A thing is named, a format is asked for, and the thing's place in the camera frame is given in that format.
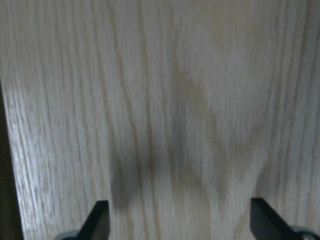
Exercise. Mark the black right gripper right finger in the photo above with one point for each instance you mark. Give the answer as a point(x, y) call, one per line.
point(266, 224)

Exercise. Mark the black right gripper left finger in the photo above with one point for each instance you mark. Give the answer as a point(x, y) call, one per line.
point(97, 224)

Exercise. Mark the light wooden drawer cabinet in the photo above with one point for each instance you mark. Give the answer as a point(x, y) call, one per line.
point(177, 112)

